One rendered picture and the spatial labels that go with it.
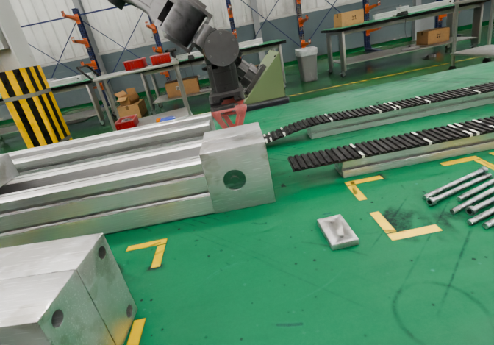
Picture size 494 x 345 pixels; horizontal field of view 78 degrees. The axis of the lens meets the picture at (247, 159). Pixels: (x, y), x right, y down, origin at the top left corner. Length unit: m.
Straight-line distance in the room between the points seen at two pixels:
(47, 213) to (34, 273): 0.23
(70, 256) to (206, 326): 0.13
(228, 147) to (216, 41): 0.19
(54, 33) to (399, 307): 8.98
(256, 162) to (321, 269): 0.16
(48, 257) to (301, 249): 0.24
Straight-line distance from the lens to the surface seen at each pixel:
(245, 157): 0.41
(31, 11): 9.27
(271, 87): 1.08
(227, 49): 0.52
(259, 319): 0.30
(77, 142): 0.75
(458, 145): 0.55
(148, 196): 0.45
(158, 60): 3.56
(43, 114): 3.77
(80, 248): 0.29
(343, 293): 0.31
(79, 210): 0.49
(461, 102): 0.79
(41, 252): 0.32
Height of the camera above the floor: 1.01
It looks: 22 degrees down
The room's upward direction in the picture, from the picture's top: 12 degrees counter-clockwise
